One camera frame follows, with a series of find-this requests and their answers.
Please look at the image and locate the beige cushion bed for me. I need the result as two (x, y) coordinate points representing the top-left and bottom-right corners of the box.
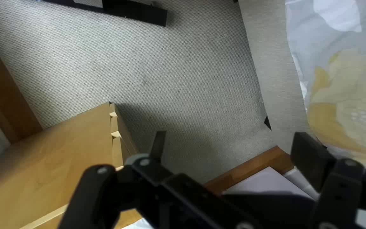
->
(283, 0), (366, 166)

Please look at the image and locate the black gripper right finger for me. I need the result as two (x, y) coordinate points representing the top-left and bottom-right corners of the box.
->
(290, 131), (366, 229)

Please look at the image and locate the white paper sheet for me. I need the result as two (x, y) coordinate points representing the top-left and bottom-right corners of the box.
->
(233, 165), (320, 201)

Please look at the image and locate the wooden edged robot table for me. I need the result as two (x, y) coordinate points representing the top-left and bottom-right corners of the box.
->
(203, 145), (296, 196)

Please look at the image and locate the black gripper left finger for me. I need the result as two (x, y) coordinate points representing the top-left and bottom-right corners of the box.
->
(59, 130), (177, 229)

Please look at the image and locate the black flat bar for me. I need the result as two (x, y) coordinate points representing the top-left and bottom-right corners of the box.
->
(42, 0), (169, 28)

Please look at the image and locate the brown wooden baseboard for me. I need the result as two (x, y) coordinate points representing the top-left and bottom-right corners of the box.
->
(0, 24), (45, 145)

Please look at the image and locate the light wooden dresser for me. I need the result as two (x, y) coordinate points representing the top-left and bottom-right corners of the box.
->
(0, 100), (140, 229)

